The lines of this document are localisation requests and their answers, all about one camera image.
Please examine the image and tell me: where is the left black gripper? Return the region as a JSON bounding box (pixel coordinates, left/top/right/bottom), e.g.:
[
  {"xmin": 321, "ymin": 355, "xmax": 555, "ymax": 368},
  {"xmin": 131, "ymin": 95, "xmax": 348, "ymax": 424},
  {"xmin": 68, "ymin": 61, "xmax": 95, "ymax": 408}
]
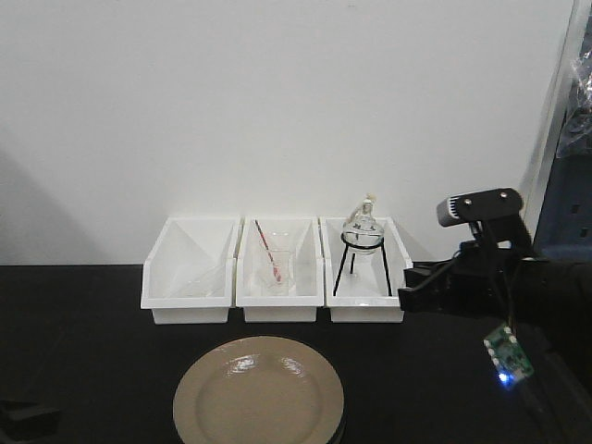
[{"xmin": 1, "ymin": 399, "xmax": 60, "ymax": 439}]

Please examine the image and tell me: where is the right white plastic bin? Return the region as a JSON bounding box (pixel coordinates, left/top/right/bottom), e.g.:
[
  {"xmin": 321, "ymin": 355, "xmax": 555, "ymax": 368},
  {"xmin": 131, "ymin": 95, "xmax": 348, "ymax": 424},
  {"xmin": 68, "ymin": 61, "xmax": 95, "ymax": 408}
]
[{"xmin": 319, "ymin": 216, "xmax": 413, "ymax": 323}]

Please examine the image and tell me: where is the glass rod in bin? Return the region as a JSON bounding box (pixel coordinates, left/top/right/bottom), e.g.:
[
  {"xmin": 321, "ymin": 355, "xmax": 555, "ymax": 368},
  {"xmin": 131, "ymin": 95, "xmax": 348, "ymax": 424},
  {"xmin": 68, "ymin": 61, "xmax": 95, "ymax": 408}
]
[{"xmin": 175, "ymin": 265, "xmax": 225, "ymax": 298}]

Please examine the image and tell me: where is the green circuit board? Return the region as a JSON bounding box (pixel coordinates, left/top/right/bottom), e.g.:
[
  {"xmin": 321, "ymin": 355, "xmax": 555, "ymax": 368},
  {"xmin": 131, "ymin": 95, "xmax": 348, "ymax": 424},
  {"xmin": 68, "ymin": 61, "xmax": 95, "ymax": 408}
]
[{"xmin": 483, "ymin": 324, "xmax": 534, "ymax": 389}]

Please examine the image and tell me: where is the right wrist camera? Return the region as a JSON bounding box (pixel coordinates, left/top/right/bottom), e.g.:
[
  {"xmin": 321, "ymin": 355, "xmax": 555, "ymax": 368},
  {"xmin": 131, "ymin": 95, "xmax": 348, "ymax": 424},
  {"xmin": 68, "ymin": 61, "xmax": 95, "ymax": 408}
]
[{"xmin": 437, "ymin": 188, "xmax": 535, "ymax": 257}]

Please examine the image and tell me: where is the tan round plate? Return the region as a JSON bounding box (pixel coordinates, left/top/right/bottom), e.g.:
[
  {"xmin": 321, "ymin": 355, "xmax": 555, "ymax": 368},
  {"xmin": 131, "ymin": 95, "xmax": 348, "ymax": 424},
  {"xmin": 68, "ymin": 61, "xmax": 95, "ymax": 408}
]
[{"xmin": 172, "ymin": 336, "xmax": 346, "ymax": 443}]

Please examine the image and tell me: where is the plastic bag of pegs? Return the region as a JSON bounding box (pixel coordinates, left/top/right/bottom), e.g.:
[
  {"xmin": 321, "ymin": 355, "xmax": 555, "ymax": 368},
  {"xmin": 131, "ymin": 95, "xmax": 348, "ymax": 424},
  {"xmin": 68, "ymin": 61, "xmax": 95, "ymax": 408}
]
[{"xmin": 556, "ymin": 50, "xmax": 591, "ymax": 158}]

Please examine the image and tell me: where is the white plastic bin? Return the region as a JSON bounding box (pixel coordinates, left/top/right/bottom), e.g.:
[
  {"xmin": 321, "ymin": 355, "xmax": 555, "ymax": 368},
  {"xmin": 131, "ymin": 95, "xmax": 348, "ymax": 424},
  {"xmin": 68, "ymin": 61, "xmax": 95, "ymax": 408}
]
[
  {"xmin": 140, "ymin": 217, "xmax": 241, "ymax": 325},
  {"xmin": 235, "ymin": 216, "xmax": 325, "ymax": 323},
  {"xmin": 319, "ymin": 216, "xmax": 413, "ymax": 323}
]

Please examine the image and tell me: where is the grey pegboard drying rack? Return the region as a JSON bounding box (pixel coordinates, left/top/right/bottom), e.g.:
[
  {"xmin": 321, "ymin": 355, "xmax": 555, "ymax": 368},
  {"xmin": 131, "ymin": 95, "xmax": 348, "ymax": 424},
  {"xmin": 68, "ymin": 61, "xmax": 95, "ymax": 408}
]
[{"xmin": 531, "ymin": 68, "xmax": 592, "ymax": 265}]

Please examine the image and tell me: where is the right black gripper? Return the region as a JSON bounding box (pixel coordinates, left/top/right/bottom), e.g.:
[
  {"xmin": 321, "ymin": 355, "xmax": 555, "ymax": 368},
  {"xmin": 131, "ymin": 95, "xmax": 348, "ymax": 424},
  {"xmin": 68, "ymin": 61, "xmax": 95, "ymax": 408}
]
[{"xmin": 398, "ymin": 240, "xmax": 591, "ymax": 327}]

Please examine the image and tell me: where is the left white plastic bin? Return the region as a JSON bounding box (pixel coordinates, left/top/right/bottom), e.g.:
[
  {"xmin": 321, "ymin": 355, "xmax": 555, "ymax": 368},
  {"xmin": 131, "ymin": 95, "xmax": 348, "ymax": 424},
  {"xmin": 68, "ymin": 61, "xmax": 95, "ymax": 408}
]
[{"xmin": 140, "ymin": 217, "xmax": 241, "ymax": 325}]

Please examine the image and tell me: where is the small glass beaker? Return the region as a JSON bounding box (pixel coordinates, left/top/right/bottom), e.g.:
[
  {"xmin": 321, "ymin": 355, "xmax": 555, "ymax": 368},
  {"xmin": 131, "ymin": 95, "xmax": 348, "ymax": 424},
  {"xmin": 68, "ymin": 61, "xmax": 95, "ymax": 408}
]
[{"xmin": 259, "ymin": 250, "xmax": 292, "ymax": 294}]

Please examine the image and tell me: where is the middle white plastic bin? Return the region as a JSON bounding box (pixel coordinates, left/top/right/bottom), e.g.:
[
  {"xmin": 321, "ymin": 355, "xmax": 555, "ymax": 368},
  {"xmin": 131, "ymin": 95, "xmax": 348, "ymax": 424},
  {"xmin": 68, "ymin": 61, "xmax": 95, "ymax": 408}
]
[{"xmin": 235, "ymin": 216, "xmax": 325, "ymax": 323}]

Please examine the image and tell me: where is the round glass flask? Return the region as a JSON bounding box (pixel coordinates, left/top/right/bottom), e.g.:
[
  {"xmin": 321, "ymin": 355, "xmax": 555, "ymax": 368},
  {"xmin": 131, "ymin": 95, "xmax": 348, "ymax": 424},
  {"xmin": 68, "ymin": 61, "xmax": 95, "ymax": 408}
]
[{"xmin": 342, "ymin": 194, "xmax": 385, "ymax": 256}]

